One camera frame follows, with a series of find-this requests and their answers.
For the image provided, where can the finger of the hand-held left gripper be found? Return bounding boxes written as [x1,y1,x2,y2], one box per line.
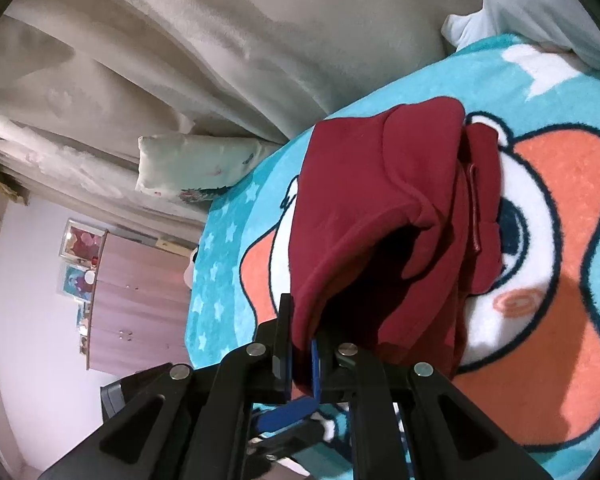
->
[256,396,317,432]

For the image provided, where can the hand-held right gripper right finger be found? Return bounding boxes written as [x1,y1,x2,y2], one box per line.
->
[311,339,557,480]

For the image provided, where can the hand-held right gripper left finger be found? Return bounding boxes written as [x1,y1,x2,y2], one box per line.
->
[37,294,296,480]

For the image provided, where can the dark red sweater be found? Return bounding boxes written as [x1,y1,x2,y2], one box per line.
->
[286,96,507,397]

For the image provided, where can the black rectangular object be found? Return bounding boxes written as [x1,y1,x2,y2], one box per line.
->
[100,362,172,422]

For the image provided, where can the pink wooden wardrobe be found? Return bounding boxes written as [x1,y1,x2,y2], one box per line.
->
[82,230,202,377]

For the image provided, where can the turquoise star cartoon blanket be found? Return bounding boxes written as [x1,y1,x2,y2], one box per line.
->
[182,30,600,480]

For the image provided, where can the framed pink flower picture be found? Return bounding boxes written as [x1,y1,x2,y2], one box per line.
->
[59,217,107,264]

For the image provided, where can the cream floral pillow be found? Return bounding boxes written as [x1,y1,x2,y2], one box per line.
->
[135,134,282,207]

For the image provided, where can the beige curtain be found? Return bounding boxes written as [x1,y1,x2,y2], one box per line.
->
[0,0,487,227]

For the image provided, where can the pale blue plush toy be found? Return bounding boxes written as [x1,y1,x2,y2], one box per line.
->
[440,0,600,74]

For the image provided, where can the blue wall picture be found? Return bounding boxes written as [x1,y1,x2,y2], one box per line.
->
[61,263,99,302]

